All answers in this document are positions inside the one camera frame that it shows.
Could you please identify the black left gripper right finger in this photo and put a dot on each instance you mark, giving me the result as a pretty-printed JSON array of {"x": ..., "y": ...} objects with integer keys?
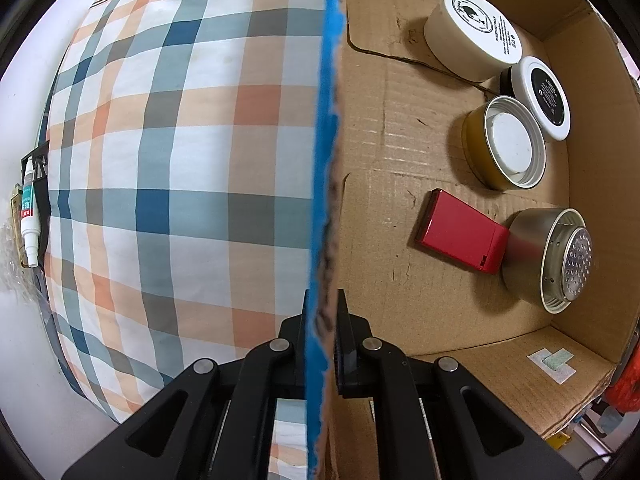
[{"x": 397, "y": 417}]

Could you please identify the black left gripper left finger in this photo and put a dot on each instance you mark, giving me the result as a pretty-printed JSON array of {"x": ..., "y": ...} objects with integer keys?
[{"x": 244, "y": 419}]

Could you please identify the red rectangular box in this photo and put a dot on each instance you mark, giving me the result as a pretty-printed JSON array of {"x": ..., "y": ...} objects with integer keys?
[{"x": 461, "y": 233}]

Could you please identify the silver metal perforated tin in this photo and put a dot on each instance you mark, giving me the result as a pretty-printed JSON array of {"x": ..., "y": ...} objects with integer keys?
[{"x": 548, "y": 257}]

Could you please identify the blue printed cardboard box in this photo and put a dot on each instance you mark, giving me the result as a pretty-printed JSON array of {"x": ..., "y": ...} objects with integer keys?
[{"x": 402, "y": 117}]

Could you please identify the white jar black lid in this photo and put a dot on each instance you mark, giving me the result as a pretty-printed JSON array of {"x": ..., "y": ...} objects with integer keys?
[{"x": 533, "y": 83}]

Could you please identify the orange floral cloth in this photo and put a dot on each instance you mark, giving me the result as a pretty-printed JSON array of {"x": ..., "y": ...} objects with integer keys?
[{"x": 624, "y": 394}]

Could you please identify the plaid checkered blanket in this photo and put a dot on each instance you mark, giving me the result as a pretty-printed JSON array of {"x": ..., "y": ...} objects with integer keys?
[{"x": 181, "y": 139}]

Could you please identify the white glue tube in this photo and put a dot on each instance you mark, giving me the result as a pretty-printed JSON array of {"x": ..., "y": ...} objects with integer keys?
[{"x": 30, "y": 222}]

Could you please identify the gold tin white inside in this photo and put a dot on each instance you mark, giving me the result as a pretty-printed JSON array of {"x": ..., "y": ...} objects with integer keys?
[{"x": 504, "y": 146}]

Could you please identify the white round jar printed lid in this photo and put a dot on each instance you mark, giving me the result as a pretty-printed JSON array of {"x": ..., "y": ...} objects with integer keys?
[{"x": 472, "y": 39}]

